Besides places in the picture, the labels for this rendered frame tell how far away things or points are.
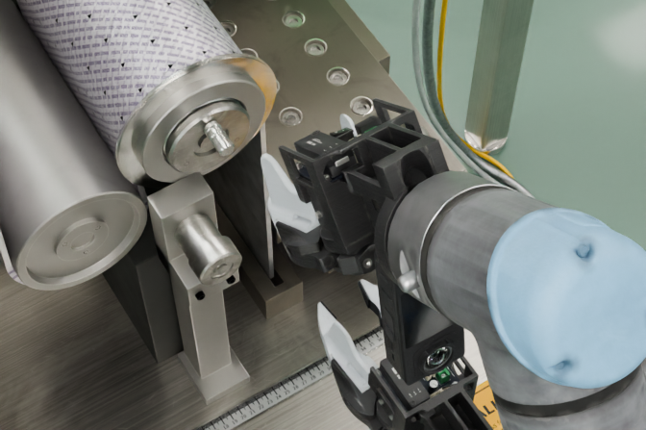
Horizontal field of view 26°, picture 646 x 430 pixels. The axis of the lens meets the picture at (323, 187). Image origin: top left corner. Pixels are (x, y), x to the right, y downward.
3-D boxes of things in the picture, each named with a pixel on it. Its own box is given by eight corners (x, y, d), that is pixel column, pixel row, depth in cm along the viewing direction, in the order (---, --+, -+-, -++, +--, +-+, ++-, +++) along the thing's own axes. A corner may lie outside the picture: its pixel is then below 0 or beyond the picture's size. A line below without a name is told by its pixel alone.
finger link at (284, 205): (252, 134, 94) (325, 147, 86) (283, 210, 96) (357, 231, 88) (214, 155, 93) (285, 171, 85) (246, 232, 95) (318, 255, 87)
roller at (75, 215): (31, 310, 120) (4, 238, 110) (-87, 106, 132) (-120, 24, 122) (155, 246, 123) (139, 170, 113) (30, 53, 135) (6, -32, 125)
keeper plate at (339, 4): (371, 124, 156) (375, 63, 146) (324, 63, 160) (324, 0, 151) (390, 114, 156) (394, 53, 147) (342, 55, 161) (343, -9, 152)
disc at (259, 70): (130, 214, 118) (105, 111, 106) (127, 209, 118) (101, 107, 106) (281, 136, 122) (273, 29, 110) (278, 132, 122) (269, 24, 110)
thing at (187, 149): (173, 188, 115) (167, 133, 109) (161, 170, 116) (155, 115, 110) (252, 149, 117) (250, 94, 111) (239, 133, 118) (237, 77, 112)
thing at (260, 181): (266, 233, 135) (260, 120, 119) (152, 68, 146) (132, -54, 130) (271, 231, 135) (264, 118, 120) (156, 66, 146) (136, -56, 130)
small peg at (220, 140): (236, 142, 110) (234, 154, 111) (219, 117, 111) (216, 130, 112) (221, 147, 109) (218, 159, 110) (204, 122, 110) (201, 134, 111)
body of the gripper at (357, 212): (375, 93, 87) (471, 124, 76) (418, 214, 90) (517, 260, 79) (268, 147, 85) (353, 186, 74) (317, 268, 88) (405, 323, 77)
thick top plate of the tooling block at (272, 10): (328, 273, 138) (328, 242, 133) (139, 9, 157) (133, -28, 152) (460, 202, 143) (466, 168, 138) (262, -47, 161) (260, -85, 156)
